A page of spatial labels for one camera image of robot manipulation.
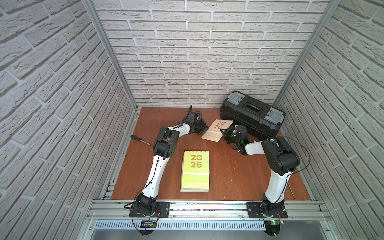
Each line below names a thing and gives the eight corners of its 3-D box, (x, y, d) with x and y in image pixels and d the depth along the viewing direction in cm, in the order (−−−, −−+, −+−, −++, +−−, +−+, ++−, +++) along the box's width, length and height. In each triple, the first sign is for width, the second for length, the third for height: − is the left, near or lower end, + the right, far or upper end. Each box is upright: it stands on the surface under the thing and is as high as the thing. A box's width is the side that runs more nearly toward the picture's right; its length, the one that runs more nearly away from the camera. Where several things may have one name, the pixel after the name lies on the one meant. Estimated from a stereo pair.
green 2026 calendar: (182, 189, 81) (181, 186, 76) (184, 155, 94) (184, 150, 90) (209, 189, 81) (210, 186, 77) (208, 155, 95) (208, 150, 90)
